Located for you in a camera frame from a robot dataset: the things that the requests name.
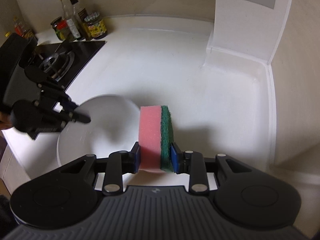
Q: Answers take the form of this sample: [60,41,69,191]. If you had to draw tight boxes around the white ceramic bowl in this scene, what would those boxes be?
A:
[57,95,140,166]

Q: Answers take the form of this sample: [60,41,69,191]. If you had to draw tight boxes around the pink green sponge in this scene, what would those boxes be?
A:
[138,105,174,173]

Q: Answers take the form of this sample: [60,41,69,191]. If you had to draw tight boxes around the black gas stove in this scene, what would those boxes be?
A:
[2,40,107,140]

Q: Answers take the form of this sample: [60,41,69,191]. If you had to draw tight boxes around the yellow cap clear bottle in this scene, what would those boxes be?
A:
[60,0,84,41]

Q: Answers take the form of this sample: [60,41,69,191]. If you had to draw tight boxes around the red lid jar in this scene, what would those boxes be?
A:
[57,20,75,42]

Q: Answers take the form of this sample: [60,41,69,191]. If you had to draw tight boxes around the green pickle jar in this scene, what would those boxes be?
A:
[50,16,65,41]

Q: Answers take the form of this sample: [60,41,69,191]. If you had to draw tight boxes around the yellow label sauce jar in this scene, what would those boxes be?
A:
[85,11,107,40]

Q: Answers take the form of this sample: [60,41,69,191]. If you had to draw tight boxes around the red sauce bottle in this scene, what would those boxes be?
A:
[13,16,34,39]

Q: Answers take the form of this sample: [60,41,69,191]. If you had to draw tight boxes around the black cap dark bottle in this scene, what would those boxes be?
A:
[70,0,92,41]

